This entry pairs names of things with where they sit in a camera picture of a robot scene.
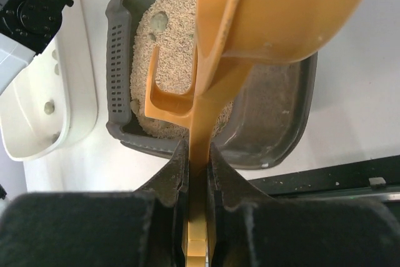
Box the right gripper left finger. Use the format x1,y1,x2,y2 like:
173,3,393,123
1,141,189,266

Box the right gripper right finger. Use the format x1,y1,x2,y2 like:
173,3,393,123
207,146,399,266

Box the grey litter box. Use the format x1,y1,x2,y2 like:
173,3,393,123
106,0,317,169

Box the yellow litter scoop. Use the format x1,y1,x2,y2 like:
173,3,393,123
145,0,361,266

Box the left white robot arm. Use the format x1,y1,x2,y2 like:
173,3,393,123
1,0,74,91

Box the grey litter clump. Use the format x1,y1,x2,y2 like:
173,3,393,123
150,11,169,33
130,99,140,114
52,50,58,60
54,64,60,75
148,33,156,42
44,100,55,115

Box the white plastic tray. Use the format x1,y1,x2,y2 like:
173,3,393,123
1,0,98,161

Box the aluminium front rail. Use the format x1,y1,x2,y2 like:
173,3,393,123
250,155,399,202

